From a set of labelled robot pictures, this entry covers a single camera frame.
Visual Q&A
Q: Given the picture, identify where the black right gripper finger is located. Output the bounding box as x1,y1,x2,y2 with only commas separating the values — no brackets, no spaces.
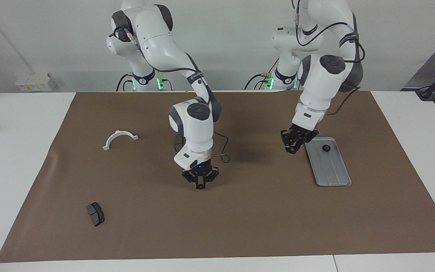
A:
182,170,201,189
201,168,220,189

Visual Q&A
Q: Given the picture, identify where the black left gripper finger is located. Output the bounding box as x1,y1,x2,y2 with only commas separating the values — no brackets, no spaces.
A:
281,130,294,153
291,136,314,155

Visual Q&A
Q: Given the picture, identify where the silver metal tray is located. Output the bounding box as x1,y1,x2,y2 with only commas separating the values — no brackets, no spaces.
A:
304,137,352,187

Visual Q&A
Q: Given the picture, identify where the brown paper mat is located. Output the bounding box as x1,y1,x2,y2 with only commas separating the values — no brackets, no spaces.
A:
0,91,435,263

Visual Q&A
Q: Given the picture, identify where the black grooved brake pad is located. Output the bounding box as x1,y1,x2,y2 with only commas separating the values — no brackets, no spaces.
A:
86,202,105,227

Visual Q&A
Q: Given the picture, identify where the white background box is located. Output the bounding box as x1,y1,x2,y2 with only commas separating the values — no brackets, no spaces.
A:
15,73,56,92

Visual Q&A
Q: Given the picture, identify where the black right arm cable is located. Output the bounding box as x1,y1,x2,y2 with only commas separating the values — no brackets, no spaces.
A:
114,26,230,164

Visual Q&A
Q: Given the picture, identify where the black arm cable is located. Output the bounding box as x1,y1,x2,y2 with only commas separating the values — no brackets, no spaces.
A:
114,26,230,164
294,0,366,115

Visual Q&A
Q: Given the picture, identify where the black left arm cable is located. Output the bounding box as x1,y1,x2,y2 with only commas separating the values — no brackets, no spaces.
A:
294,0,366,115

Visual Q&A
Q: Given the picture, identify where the black left base cable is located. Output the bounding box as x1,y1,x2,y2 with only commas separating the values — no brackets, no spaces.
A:
244,59,280,90

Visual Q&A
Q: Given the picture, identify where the black base cable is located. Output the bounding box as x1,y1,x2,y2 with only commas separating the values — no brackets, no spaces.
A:
244,59,280,90
116,73,133,92

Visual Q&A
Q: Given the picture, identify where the white semicircular bracket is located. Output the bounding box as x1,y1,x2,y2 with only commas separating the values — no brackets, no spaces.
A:
102,130,139,151

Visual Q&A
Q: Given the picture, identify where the black right base cable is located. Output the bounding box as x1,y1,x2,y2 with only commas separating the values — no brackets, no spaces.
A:
116,73,133,92

